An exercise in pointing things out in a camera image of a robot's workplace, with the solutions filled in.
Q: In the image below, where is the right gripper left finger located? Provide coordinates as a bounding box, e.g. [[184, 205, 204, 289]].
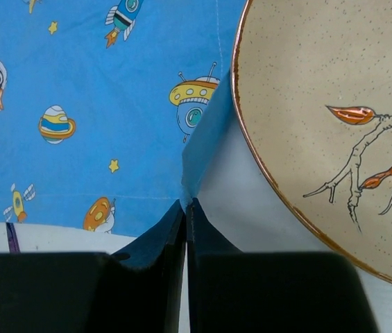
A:
[[0, 202, 185, 332]]

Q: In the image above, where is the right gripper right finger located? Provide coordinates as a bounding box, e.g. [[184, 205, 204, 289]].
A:
[[186, 199, 378, 332]]

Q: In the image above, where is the blue space-print cloth placemat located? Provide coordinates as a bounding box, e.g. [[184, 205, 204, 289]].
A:
[[0, 1, 244, 236]]

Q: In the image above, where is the beige ceramic plate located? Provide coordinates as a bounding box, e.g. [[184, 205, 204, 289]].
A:
[[231, 1, 392, 283]]

